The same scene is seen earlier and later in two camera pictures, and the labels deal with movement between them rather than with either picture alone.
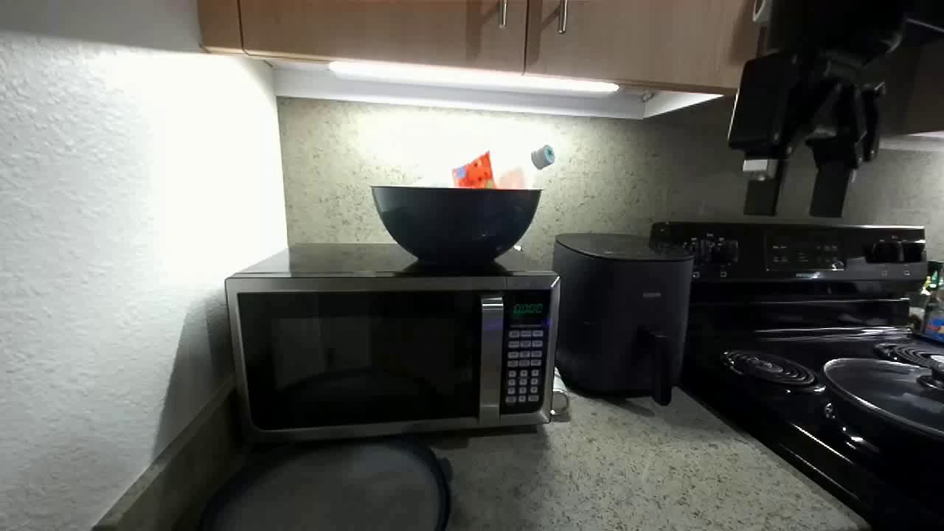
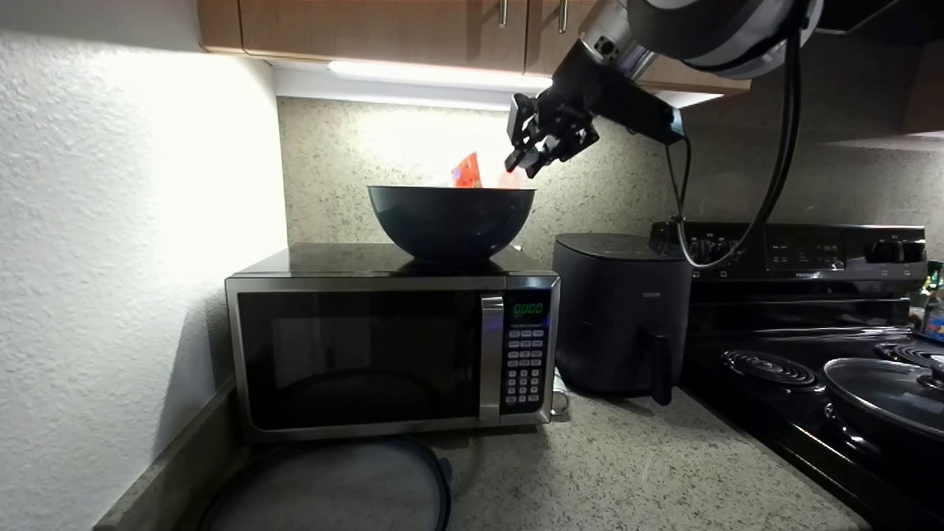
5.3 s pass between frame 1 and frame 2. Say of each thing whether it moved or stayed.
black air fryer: stayed
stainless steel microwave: stayed
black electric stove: stayed
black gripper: moved
